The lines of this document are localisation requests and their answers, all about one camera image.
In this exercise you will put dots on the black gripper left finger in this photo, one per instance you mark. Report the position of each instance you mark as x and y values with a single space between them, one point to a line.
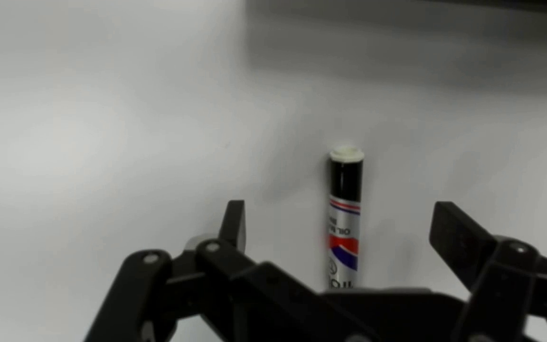
160 296

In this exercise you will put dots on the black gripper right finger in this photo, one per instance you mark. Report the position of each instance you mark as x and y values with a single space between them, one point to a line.
507 277

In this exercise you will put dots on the black marker with white cap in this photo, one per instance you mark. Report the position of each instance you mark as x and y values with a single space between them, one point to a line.
344 214

